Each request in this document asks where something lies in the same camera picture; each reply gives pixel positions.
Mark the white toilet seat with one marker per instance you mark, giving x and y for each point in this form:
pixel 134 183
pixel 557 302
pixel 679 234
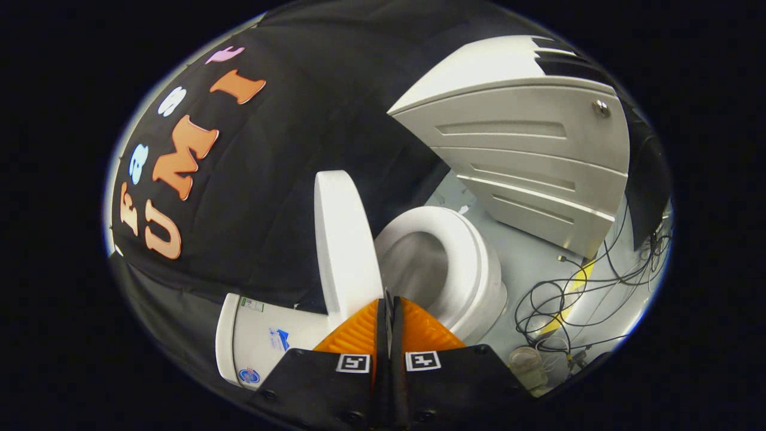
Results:
pixel 467 239

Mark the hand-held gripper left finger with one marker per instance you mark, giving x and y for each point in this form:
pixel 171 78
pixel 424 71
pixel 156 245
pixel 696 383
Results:
pixel 323 389

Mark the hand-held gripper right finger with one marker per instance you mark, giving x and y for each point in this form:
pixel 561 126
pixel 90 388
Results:
pixel 455 389

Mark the white toilet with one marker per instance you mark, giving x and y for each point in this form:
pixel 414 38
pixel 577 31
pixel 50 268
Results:
pixel 257 341

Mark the clear round plastic container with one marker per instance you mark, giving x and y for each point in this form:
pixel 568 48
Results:
pixel 526 365

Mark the white toilet lid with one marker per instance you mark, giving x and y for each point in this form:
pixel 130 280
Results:
pixel 344 239

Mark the white drawer cabinet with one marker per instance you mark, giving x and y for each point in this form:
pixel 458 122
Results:
pixel 526 149

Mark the black backdrop cloth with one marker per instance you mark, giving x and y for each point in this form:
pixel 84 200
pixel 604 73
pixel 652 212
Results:
pixel 287 179

